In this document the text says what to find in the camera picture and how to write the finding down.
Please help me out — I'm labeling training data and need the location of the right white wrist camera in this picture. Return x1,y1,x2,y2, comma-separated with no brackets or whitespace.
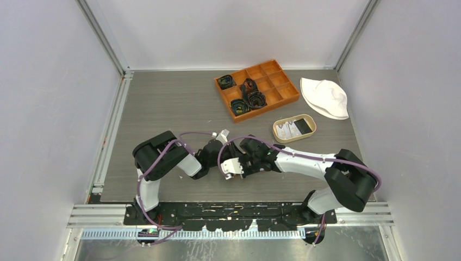
220,158,244,180

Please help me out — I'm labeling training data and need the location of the aluminium frame rail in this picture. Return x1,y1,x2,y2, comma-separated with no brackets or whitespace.
67,203,395,228

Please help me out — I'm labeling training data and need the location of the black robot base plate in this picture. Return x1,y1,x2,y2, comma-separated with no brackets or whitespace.
123,202,337,244

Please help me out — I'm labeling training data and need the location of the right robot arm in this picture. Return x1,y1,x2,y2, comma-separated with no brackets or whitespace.
239,135,382,223

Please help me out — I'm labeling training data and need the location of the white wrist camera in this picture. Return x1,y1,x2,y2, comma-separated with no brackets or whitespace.
212,129,229,145
220,158,244,180

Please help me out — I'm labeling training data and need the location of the orange wooden divider tray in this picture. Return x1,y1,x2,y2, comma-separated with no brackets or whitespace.
214,59,300,123

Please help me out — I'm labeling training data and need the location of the rolled dark belt top-left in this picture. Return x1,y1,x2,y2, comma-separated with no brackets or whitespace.
217,74,236,90

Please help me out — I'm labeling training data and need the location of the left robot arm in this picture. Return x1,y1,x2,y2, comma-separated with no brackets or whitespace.
132,129,229,225

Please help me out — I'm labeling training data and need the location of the beige oval card tray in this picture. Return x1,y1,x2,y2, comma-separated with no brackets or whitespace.
272,114,317,144

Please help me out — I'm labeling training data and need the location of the white card in tray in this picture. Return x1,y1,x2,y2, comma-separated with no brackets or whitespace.
275,122,298,140

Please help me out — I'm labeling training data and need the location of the white bucket hat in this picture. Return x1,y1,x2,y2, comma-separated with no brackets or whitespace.
300,78,349,120

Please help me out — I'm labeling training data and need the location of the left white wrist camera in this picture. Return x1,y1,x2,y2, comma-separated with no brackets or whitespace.
212,129,229,145

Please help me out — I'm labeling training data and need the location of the rolled dark belt bottom-left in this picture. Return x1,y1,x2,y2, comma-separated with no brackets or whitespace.
229,98,250,116

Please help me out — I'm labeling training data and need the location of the rolled dark belt centre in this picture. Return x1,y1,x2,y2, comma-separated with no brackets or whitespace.
240,78,267,110

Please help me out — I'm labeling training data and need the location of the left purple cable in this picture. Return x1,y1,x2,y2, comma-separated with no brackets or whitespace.
136,131,217,246

